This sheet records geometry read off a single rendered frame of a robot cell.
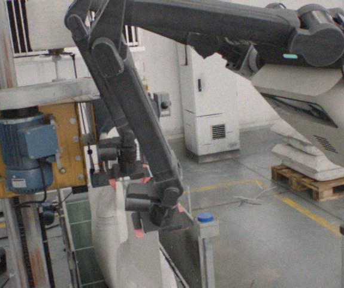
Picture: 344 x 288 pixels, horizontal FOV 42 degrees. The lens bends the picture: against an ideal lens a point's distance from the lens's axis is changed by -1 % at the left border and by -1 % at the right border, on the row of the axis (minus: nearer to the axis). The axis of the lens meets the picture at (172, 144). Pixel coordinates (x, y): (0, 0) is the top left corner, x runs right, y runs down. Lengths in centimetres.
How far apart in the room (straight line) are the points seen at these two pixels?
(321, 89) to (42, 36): 84
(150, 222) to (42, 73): 334
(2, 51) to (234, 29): 106
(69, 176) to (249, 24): 108
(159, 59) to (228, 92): 99
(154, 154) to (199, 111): 449
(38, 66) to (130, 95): 352
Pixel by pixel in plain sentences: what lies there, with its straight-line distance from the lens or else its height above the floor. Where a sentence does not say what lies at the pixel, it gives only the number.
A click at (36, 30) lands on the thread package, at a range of 149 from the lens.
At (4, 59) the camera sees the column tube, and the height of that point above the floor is 151.
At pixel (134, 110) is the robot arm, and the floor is 140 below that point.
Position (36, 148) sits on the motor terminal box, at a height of 124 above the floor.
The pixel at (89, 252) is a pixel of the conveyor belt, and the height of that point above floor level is 38.
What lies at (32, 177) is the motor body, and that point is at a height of 114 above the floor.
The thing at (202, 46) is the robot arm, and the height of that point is 150.
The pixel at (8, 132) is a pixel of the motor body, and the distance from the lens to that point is 150.
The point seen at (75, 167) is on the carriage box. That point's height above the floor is 110.
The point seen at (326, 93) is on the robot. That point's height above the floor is 139.
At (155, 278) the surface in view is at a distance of 140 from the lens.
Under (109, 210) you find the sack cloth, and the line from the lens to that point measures 204.
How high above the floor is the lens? 154
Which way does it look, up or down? 13 degrees down
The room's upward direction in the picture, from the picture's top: 5 degrees counter-clockwise
